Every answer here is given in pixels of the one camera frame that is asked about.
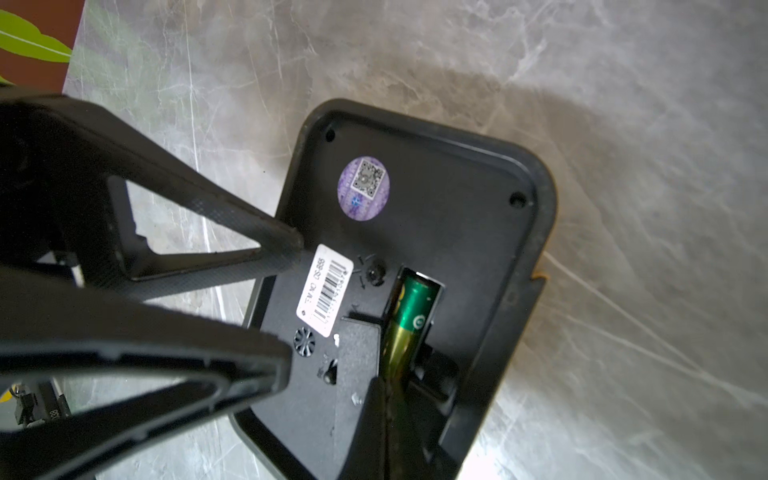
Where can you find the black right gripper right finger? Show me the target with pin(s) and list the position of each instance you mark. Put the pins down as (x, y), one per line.
(406, 457)

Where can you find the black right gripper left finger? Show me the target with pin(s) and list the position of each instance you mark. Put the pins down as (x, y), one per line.
(366, 458)

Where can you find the black battery cover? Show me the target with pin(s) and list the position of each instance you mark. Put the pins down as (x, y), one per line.
(358, 364)

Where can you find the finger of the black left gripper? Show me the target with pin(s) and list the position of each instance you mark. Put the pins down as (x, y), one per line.
(190, 370)
(82, 188)

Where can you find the green AA battery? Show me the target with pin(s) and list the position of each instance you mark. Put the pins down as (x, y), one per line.
(408, 318)

